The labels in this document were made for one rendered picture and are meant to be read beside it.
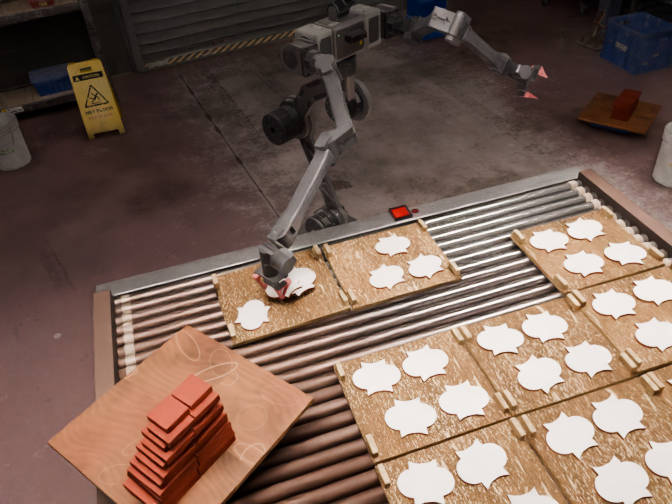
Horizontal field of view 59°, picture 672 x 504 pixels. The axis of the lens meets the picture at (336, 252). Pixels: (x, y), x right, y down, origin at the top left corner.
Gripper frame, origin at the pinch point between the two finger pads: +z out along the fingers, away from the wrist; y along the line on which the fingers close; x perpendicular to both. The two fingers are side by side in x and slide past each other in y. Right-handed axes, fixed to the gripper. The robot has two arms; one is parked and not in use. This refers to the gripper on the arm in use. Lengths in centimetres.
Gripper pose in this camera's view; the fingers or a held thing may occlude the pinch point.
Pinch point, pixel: (274, 291)
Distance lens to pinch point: 203.6
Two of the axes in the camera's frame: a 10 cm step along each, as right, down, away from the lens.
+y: -7.6, -3.8, 5.2
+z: 0.5, 7.7, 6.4
